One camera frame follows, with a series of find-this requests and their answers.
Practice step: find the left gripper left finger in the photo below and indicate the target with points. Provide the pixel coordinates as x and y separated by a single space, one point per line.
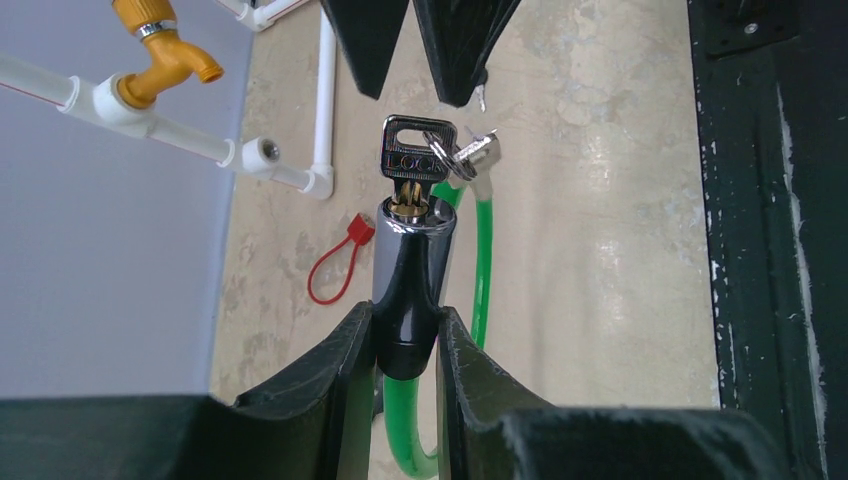
311 420

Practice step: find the orange faucet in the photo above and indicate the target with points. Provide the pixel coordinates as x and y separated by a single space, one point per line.
173 60

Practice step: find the red cable lock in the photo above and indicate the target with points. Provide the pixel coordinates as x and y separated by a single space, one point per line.
331 274

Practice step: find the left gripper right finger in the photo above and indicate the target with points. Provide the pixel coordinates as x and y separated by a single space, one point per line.
493 427

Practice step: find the white PVC pipe frame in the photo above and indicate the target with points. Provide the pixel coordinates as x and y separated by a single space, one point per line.
101 105

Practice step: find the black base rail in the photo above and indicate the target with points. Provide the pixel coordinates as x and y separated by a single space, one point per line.
770 80

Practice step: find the green cable lock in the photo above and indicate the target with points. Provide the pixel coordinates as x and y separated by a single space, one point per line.
412 326

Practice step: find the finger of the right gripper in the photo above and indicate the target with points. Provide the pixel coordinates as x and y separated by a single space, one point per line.
368 32
459 37

